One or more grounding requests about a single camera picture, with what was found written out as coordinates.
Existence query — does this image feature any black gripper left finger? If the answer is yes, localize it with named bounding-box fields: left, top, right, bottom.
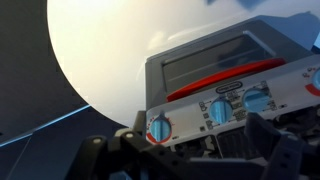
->
left=64, top=110, right=214, bottom=180

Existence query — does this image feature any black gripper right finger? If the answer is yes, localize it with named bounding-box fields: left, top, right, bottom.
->
left=244, top=112, right=320, bottom=180

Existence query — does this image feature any blue oven knob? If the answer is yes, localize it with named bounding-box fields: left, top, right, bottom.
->
left=311, top=66, right=320, bottom=91
left=241, top=87, right=272, bottom=114
left=148, top=114, right=173, bottom=143
left=209, top=97, right=234, bottom=125

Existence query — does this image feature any black stovetop burner grate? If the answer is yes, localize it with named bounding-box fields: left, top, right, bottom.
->
left=169, top=108, right=320, bottom=161

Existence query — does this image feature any grey toy oven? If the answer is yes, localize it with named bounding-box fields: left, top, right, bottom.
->
left=145, top=13, right=320, bottom=161

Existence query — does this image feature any red oven door handle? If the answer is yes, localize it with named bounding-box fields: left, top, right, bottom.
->
left=165, top=57, right=287, bottom=103

